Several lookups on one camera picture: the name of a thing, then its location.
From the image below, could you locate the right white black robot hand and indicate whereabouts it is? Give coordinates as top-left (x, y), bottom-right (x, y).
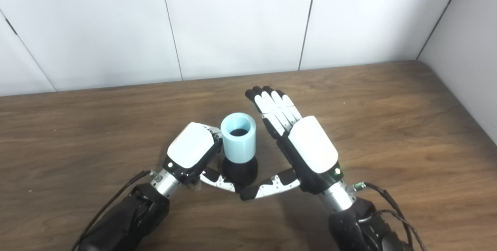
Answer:
top-left (240, 86), bottom-right (344, 201)

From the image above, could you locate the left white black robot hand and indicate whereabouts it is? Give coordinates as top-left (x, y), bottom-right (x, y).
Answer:
top-left (162, 122), bottom-right (236, 193)

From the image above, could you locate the light-blue cylindrical hose piece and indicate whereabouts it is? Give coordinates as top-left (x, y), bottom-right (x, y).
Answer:
top-left (221, 113), bottom-right (257, 164)

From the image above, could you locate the black flared nozzle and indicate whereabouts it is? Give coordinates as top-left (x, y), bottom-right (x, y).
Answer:
top-left (222, 157), bottom-right (259, 185)

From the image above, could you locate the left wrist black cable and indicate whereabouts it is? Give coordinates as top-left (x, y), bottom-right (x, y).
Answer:
top-left (70, 170), bottom-right (162, 251)

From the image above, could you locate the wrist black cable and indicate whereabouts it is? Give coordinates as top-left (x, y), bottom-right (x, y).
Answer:
top-left (70, 170), bottom-right (162, 251)
top-left (349, 182), bottom-right (427, 251)

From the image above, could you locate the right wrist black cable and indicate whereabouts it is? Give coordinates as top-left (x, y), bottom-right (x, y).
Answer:
top-left (349, 182), bottom-right (427, 251)

